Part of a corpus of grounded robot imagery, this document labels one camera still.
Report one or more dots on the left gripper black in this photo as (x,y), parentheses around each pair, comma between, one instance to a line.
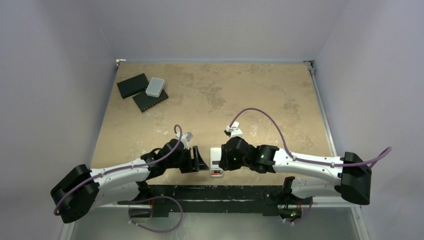
(192,165)

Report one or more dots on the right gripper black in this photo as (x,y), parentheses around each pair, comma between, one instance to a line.
(224,158)

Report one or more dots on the white red remote control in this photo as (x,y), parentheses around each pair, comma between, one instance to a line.
(215,158)

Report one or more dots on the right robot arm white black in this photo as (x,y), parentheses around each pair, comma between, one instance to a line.
(347,176)

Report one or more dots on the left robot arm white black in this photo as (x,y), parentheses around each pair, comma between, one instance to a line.
(84,189)

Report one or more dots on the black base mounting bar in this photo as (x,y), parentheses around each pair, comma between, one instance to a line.
(268,200)

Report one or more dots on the black box with slots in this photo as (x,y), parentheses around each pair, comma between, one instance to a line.
(145,102)

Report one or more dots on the translucent grey plastic case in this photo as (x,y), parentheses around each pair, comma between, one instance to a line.
(155,87)

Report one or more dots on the black box upper left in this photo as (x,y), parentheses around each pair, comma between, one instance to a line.
(133,85)

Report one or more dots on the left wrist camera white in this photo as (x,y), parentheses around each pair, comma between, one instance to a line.
(185,139)

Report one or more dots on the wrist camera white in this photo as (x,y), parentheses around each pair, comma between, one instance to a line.
(233,130)
(185,139)

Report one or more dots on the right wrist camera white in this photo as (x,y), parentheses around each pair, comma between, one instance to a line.
(233,130)

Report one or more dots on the aluminium frame rail right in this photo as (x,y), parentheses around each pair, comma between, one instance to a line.
(326,201)

